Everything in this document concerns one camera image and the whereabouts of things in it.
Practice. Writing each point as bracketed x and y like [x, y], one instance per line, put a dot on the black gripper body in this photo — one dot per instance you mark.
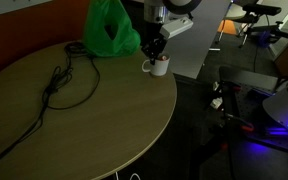
[153, 41]

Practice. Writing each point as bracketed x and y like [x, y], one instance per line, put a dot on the white ceramic mug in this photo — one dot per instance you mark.
[159, 68]

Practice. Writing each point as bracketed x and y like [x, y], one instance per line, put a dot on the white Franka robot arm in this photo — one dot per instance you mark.
[284, 105]

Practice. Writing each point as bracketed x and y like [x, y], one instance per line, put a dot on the small orange object in mug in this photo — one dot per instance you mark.
[164, 58]

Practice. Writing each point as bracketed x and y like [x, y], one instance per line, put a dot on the green plastic bag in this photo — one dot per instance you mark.
[97, 36]

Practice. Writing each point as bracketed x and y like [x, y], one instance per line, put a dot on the black clamp with orange tips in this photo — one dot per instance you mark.
[229, 87]
[240, 125]

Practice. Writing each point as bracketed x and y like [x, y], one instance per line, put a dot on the office chair with black armrest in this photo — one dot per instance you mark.
[237, 13]

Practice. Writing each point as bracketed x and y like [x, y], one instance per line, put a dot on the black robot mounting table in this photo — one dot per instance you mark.
[247, 80]

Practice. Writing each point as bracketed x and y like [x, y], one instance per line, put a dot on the orange booth bench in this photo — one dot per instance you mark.
[24, 36]

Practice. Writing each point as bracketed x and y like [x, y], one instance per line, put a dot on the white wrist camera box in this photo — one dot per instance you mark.
[175, 27]

